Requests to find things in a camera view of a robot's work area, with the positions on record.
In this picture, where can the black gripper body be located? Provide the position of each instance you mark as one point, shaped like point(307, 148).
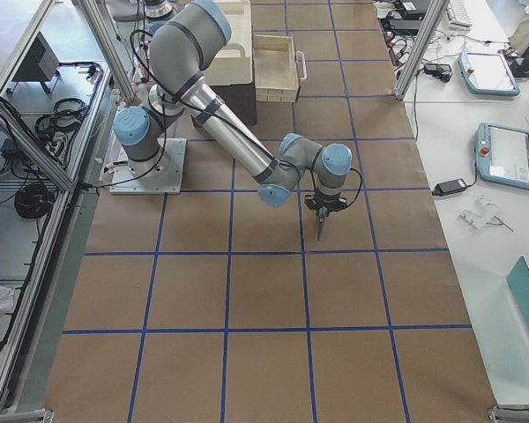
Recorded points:
point(322, 218)

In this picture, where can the light wooden drawer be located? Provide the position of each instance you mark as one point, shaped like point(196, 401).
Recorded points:
point(279, 69)

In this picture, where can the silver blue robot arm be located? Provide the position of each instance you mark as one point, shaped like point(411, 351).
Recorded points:
point(181, 49)

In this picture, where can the black power adapter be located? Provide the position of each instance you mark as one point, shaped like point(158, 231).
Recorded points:
point(451, 187)

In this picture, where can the dark brown wooden cabinet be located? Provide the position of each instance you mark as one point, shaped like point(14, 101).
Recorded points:
point(241, 99)

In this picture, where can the white plastic container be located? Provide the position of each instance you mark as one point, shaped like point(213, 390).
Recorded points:
point(233, 64)

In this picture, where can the lower blue teach pendant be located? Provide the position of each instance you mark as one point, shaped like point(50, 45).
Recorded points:
point(502, 155)

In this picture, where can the blue teach pendant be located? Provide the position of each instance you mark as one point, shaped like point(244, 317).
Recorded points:
point(487, 74)
point(502, 155)

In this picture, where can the upper blue teach pendant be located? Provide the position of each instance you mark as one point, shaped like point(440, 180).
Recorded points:
point(487, 74)

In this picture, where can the grey electronics box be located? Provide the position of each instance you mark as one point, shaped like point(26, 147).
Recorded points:
point(39, 65)

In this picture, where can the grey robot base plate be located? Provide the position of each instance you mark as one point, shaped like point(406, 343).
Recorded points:
point(163, 174)

